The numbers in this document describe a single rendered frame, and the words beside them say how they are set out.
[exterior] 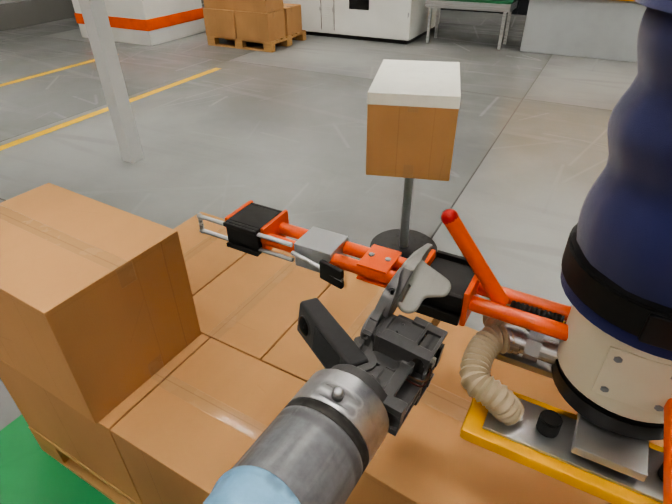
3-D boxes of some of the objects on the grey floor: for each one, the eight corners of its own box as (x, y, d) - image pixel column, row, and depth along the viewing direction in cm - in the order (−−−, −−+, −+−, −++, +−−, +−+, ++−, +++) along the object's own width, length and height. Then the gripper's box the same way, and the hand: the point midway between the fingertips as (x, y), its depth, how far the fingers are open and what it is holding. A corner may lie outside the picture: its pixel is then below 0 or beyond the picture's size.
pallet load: (306, 39, 792) (303, -24, 740) (271, 52, 718) (265, -17, 666) (245, 33, 838) (239, -27, 787) (207, 45, 764) (197, -21, 713)
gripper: (381, 483, 51) (447, 366, 66) (417, 355, 40) (487, 247, 55) (313, 441, 55) (390, 339, 69) (329, 311, 43) (417, 221, 58)
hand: (413, 289), depth 63 cm, fingers open, 14 cm apart
